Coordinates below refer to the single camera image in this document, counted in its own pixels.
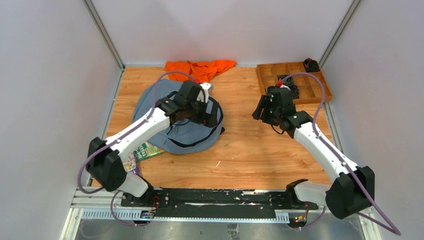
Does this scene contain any purple treehouse book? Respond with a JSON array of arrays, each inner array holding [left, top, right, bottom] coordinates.
[[122, 153, 140, 176]]

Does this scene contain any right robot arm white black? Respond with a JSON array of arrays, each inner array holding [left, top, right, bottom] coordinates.
[[252, 86, 375, 219]]

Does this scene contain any rolled dark tie middle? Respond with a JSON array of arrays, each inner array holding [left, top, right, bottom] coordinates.
[[277, 74, 295, 86]]

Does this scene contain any rolled dark tie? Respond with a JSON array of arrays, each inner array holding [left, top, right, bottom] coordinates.
[[288, 84, 300, 99], [277, 74, 295, 86]]

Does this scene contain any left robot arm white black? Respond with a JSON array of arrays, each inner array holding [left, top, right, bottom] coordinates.
[[82, 79, 224, 207]]

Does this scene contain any blue grey backpack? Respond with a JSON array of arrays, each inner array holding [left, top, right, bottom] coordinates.
[[132, 79, 225, 155]]

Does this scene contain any rolled dark tie corner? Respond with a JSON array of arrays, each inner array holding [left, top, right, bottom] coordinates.
[[302, 57, 321, 73]]

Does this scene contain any wooden compartment tray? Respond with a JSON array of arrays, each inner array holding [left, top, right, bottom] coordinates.
[[256, 61, 333, 105]]

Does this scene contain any aluminium frame rail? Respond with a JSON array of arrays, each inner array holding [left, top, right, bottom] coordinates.
[[59, 185, 382, 240]]

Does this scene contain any rolled dark tie lower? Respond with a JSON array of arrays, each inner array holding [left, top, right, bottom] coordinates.
[[288, 84, 300, 99]]

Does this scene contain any orange cloth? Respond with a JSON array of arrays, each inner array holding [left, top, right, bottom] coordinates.
[[164, 59, 237, 83]]

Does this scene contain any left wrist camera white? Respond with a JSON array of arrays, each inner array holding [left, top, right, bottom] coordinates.
[[196, 82, 214, 104]]

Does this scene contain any green treehouse book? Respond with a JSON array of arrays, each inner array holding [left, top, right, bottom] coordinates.
[[133, 142, 166, 162]]

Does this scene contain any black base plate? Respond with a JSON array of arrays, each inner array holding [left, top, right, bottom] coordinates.
[[120, 188, 319, 222]]

